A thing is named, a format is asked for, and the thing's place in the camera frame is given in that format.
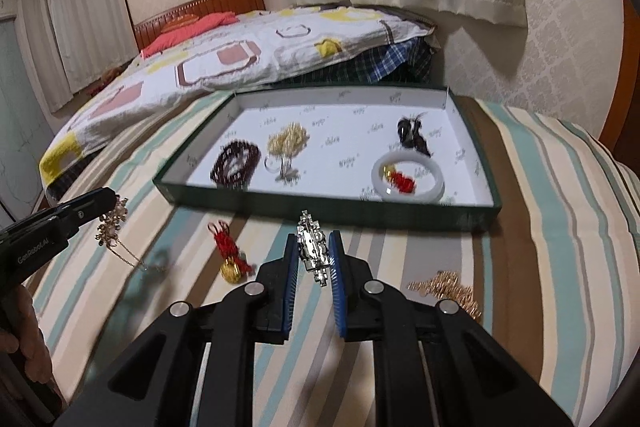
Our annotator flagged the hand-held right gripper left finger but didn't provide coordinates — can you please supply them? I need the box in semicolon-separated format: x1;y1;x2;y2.
52;232;301;427

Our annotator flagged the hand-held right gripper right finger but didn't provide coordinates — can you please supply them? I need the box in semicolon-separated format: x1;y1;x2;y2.
327;229;573;427

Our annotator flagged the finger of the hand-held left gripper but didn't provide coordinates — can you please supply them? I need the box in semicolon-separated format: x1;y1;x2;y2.
50;187;119;229

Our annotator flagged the gold crystal brooch with chain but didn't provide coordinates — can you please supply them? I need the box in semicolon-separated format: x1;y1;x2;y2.
95;194;151;271

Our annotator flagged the silver rhinestone brooch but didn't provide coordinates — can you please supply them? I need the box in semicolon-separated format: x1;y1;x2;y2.
297;209;333;289

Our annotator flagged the silver ring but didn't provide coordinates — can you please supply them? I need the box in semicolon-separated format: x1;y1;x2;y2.
262;154;301;183

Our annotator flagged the gold ingot red knot charm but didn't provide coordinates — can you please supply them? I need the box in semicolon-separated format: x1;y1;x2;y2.
207;220;257;284
377;162;418;196

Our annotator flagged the dark red bead bracelet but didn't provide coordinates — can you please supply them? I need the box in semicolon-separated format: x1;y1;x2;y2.
210;142;263;188

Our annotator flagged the pearl necklace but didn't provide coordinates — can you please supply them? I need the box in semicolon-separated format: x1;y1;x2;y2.
265;124;310;160

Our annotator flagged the green box with white lining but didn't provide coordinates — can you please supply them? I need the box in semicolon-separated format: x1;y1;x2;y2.
152;87;502;233

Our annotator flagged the white jade bangle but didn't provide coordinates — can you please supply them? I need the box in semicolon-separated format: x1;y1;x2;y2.
371;151;446;203

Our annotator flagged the black hair accessory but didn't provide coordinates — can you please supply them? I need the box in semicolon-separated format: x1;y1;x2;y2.
396;109;434;158

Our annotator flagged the person's left hand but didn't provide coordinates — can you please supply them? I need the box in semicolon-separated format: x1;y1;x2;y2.
0;284;57;375

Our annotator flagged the pink pillow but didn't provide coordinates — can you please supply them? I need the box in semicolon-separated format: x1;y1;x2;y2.
141;12;237;59

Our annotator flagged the striped tablecloth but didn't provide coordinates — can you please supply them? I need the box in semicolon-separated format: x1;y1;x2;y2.
20;94;633;427

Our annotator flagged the bed with patterned sheet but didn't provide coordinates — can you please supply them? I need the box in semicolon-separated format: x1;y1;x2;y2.
39;6;438;185

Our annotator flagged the blue plaid bed sheet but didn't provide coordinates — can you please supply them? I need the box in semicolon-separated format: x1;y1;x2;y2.
270;34;441;88

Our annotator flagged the wooden headboard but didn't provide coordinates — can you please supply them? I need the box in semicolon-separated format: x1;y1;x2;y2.
132;0;266;52

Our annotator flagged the wooden door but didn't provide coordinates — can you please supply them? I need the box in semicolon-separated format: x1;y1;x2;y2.
597;0;640;168

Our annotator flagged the rose gold chain necklace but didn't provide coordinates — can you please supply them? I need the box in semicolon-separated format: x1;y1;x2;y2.
406;271;484;322

